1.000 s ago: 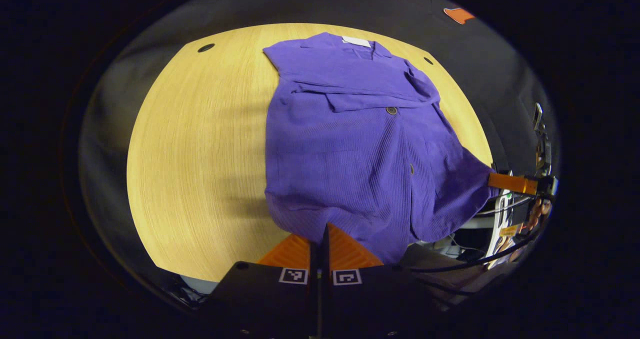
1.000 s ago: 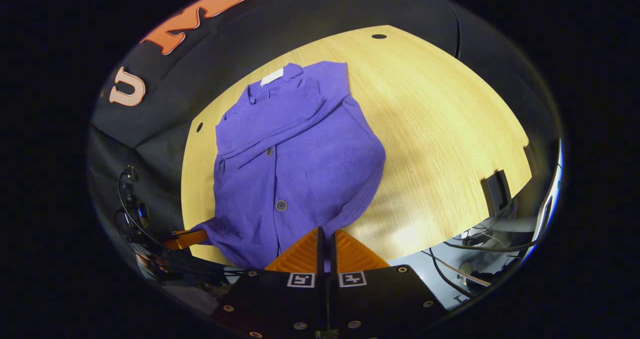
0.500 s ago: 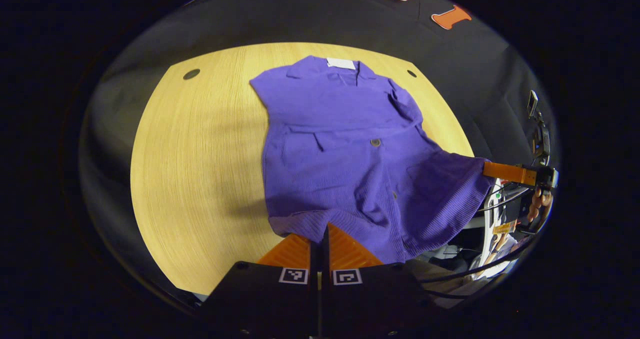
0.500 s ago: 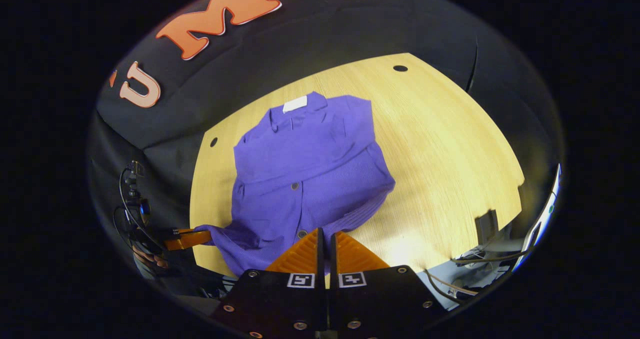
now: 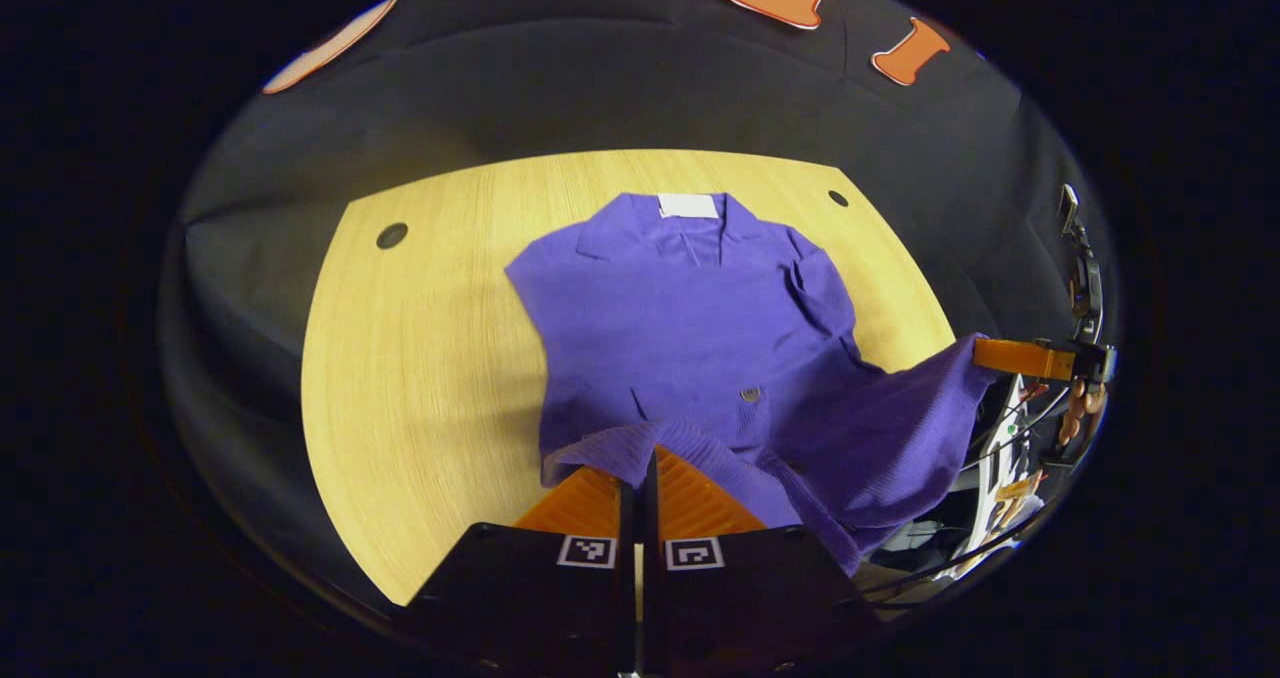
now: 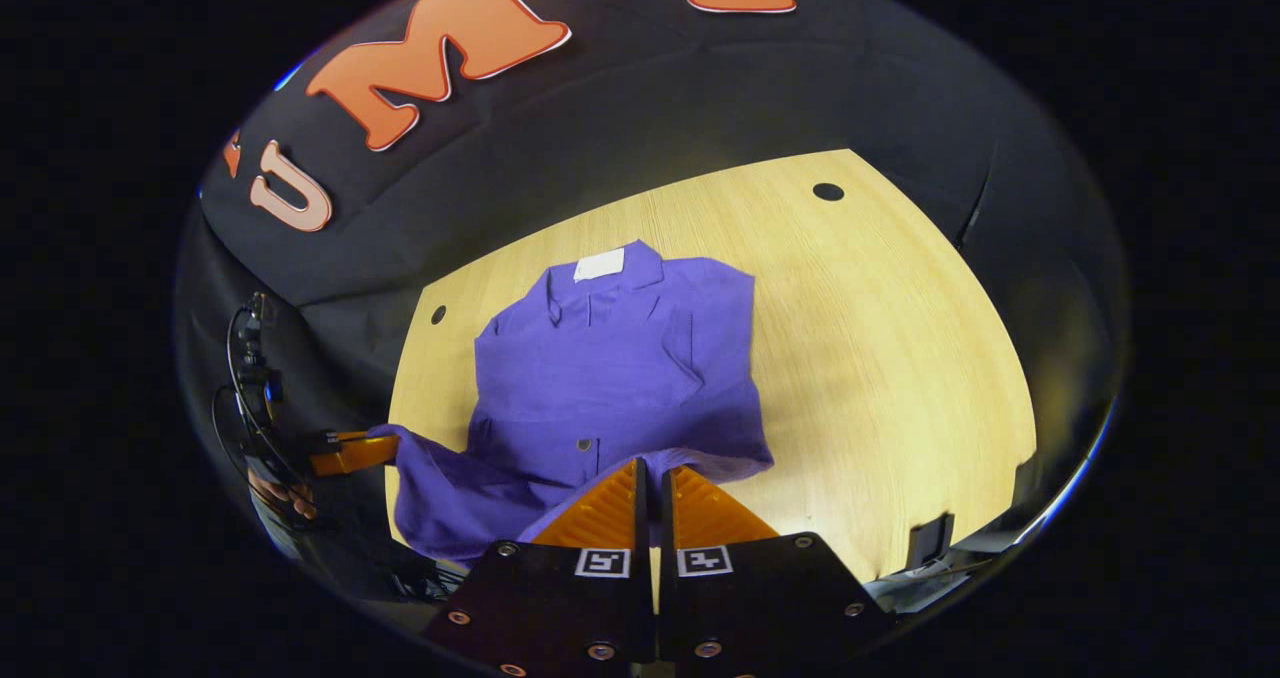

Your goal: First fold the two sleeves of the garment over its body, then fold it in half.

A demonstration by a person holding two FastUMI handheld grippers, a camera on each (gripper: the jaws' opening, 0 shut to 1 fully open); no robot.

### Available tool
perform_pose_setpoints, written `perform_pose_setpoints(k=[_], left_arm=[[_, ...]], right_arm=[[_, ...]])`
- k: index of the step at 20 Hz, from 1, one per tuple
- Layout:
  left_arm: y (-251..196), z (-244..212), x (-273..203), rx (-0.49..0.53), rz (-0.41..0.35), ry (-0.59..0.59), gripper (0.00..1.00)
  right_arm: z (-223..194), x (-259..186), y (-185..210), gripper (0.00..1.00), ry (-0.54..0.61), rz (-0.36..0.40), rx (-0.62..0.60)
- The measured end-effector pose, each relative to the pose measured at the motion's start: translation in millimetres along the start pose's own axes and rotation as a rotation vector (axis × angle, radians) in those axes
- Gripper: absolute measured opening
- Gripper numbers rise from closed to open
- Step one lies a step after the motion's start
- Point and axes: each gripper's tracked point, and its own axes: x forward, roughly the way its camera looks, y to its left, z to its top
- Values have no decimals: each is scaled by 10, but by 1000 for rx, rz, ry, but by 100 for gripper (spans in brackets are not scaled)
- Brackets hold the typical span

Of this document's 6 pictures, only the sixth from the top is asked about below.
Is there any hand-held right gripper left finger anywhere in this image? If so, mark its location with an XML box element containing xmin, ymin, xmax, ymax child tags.
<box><xmin>420</xmin><ymin>458</ymin><xmax>657</xmax><ymax>678</ymax></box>

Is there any black backdrop cloth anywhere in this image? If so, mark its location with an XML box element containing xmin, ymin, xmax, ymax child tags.
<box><xmin>175</xmin><ymin>0</ymin><xmax>1131</xmax><ymax>559</ymax></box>

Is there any purple button shirt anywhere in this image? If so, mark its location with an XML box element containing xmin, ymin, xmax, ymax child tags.
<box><xmin>385</xmin><ymin>240</ymin><xmax>777</xmax><ymax>567</ymax></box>

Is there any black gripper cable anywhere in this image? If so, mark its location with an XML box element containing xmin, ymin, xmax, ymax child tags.
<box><xmin>210</xmin><ymin>301</ymin><xmax>301</xmax><ymax>489</ymax></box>

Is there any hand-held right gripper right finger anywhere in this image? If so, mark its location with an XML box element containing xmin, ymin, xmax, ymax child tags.
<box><xmin>660</xmin><ymin>465</ymin><xmax>898</xmax><ymax>678</ymax></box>

